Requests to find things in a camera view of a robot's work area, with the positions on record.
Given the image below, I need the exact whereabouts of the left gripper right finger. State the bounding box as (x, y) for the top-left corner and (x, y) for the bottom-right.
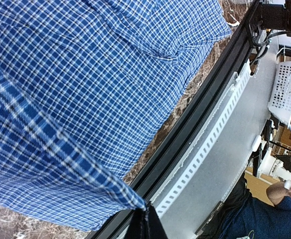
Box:
(145, 203), (168, 239)

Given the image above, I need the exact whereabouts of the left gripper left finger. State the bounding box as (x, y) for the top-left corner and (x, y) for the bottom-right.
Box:
(124, 209), (146, 239)

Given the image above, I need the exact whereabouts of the blue checked long sleeve shirt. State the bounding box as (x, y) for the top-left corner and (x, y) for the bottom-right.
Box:
(0, 0), (231, 232)

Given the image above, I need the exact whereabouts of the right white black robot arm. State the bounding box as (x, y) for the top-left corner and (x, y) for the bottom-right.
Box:
(246, 0), (291, 48)

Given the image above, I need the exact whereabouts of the clear acrylic plate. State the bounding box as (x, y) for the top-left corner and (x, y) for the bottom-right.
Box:
(161, 42), (278, 239)

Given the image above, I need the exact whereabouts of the person in blue sweater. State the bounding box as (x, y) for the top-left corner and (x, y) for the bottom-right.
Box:
(198, 176), (291, 239)

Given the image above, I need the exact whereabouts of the white perforated laundry basket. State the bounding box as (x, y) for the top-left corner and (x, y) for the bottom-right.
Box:
(268, 61), (291, 131)

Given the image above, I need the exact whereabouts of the white slotted cable duct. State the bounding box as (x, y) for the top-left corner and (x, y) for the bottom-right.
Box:
(151, 60), (251, 218)

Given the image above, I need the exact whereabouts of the black curved front rail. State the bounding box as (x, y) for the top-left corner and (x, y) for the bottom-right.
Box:
(132, 1), (255, 205)

